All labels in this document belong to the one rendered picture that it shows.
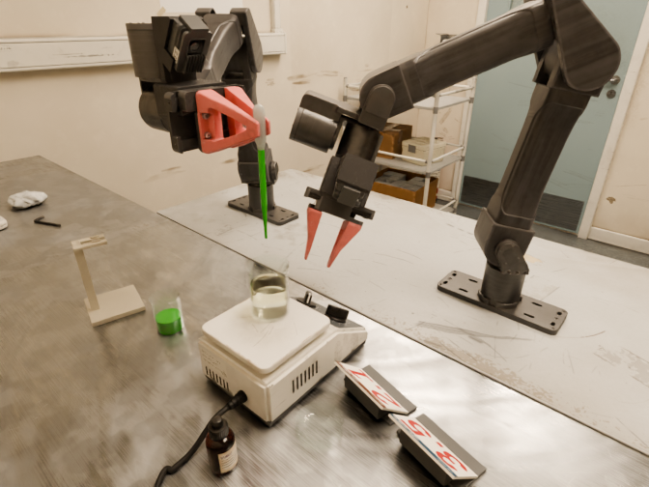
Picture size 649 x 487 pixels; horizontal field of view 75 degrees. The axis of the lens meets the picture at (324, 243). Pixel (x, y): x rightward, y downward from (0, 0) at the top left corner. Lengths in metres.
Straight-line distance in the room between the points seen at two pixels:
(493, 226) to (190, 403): 0.48
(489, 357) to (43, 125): 1.65
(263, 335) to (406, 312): 0.28
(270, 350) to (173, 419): 0.15
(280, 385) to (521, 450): 0.28
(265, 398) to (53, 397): 0.29
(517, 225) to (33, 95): 1.62
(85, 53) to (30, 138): 0.36
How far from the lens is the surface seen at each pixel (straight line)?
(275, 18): 2.39
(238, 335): 0.53
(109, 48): 1.89
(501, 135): 3.44
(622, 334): 0.80
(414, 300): 0.75
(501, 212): 0.68
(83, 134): 1.92
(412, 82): 0.59
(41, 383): 0.70
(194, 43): 0.53
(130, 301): 0.79
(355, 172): 0.52
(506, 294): 0.75
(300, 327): 0.54
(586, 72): 0.64
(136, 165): 2.02
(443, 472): 0.50
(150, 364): 0.66
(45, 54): 1.81
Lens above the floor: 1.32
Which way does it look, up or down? 27 degrees down
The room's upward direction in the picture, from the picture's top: straight up
